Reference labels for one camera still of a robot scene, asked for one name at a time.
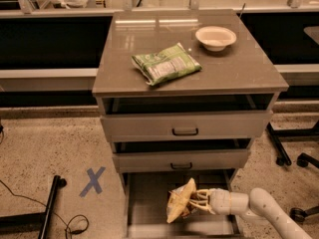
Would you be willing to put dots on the metal railing frame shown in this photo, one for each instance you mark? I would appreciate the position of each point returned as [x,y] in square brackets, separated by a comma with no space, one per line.
[159,4]

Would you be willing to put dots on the middle grey drawer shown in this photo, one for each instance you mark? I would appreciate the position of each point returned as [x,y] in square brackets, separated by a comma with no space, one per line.
[180,160]

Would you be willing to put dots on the blue tape cross mark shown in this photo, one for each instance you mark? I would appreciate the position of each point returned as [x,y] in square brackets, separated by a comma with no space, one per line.
[93,183]

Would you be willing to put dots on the black stand leg right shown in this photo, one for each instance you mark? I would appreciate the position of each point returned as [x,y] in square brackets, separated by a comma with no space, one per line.
[276,134]

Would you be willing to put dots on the grey drawer cabinet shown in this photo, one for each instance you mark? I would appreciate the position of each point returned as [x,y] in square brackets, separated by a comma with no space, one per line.
[183,92]

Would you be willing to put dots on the black caster leg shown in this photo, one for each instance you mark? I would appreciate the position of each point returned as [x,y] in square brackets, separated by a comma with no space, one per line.
[304,159]
[299,215]

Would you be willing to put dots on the black stand leg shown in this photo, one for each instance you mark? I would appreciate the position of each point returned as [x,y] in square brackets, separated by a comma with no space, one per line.
[276,134]
[40,221]

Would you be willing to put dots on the black caster leg lower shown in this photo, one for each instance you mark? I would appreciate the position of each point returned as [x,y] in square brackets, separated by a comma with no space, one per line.
[299,215]

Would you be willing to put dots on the black stand leg left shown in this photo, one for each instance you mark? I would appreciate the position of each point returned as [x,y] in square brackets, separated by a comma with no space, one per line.
[40,221]

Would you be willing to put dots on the brown chip bag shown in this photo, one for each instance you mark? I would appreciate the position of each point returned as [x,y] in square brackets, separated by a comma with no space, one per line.
[178,203]

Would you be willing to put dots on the white paper bowl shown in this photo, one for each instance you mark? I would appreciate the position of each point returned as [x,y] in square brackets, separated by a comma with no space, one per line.
[214,38]

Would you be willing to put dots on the top grey drawer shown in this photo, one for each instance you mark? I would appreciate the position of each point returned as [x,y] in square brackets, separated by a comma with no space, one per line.
[183,126]

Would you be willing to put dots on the black caster leg upper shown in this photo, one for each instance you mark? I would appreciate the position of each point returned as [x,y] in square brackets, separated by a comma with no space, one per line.
[304,159]

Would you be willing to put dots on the bottom grey drawer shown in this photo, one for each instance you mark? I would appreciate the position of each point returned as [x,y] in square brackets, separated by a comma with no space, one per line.
[147,197]

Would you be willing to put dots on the green chip bag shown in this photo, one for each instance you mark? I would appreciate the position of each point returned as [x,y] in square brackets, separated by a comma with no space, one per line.
[171,63]

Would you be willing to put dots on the grey drawer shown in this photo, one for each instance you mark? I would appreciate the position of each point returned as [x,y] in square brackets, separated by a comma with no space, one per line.
[183,126]
[180,160]
[147,197]

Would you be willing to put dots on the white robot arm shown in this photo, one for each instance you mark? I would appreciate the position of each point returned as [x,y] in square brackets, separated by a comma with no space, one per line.
[256,206]

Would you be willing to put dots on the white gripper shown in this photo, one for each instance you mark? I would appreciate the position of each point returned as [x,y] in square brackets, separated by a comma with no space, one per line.
[219,200]

